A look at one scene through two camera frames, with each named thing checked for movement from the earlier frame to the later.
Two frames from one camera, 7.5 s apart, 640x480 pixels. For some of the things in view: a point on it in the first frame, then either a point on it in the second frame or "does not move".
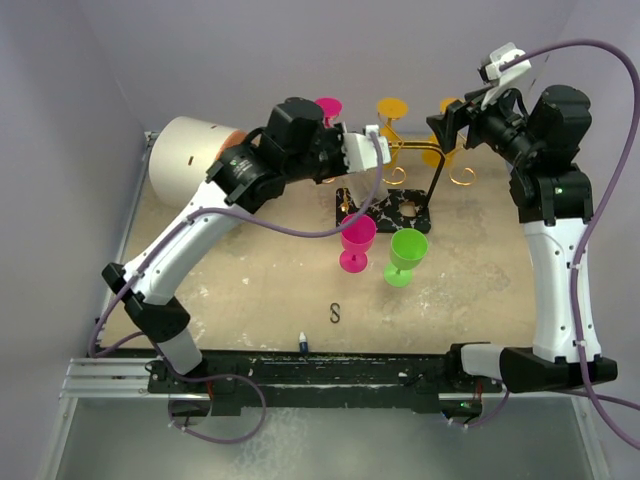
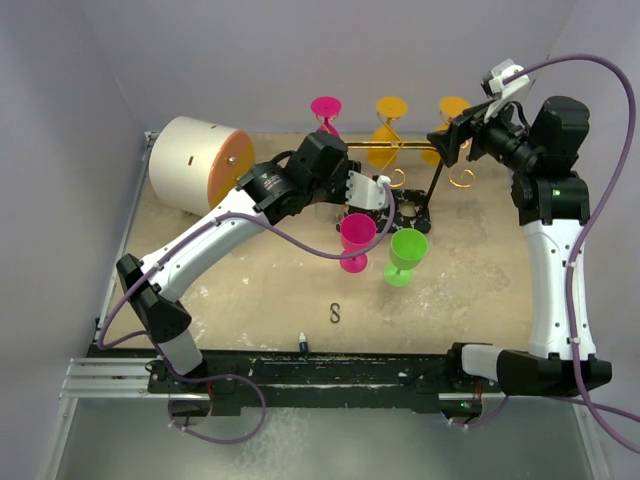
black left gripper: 332,135 → 343,172
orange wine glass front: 431,156 does not move
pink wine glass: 331,108 does not move
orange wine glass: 391,108 does not move
